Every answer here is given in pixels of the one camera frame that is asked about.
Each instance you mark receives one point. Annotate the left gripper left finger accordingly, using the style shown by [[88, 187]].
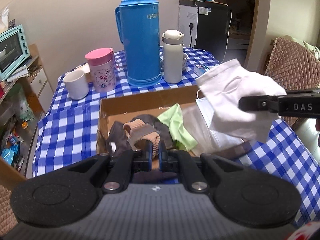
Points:
[[122, 169]]

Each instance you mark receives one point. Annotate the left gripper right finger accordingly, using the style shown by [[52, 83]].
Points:
[[183, 164]]

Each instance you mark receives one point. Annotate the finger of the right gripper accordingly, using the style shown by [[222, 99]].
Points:
[[270, 103]]

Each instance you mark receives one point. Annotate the dark grey cloth pouch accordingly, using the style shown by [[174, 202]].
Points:
[[117, 142]]

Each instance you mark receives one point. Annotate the tan ribbed sock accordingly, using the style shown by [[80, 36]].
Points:
[[138, 133]]

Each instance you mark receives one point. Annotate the white fabric cloth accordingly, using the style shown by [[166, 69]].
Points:
[[223, 86]]

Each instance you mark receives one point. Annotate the white face mask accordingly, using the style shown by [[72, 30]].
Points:
[[221, 141]]

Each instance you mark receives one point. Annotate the person's right hand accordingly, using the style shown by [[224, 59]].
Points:
[[318, 125]]

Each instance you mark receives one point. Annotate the right quilted tan chair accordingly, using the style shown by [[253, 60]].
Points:
[[292, 67]]

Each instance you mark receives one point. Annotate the quilted tan chair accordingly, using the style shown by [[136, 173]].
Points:
[[292, 67], [7, 217]]

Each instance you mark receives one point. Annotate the light green cloth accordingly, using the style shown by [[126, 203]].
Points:
[[173, 119]]

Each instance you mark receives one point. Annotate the pale green sofa cover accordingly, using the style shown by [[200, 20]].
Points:
[[313, 49]]

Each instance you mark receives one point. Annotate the brown cardboard tray box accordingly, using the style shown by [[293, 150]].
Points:
[[124, 108]]

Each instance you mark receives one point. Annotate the blue white checkered tablecloth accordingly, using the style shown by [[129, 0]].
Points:
[[68, 133]]

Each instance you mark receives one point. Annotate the clear plastic tissue pack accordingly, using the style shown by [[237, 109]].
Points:
[[200, 69]]

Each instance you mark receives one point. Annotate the white ceramic mug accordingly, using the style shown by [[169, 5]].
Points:
[[76, 84]]

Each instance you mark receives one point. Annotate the black mini fridge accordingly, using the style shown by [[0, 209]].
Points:
[[205, 25]]

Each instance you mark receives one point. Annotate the pink lidded cartoon cup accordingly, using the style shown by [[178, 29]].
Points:
[[102, 66]]

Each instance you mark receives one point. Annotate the white insulated bottle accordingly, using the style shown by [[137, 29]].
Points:
[[172, 55]]

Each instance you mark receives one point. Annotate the wooden shelf cabinet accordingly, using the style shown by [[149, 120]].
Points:
[[38, 94]]

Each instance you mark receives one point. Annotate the left quilted tan chair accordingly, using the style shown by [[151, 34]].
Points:
[[7, 217]]

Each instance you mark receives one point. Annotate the large blue thermos flask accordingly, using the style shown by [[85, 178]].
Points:
[[138, 28]]

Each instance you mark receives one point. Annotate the teal toaster oven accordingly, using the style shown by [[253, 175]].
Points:
[[14, 50]]

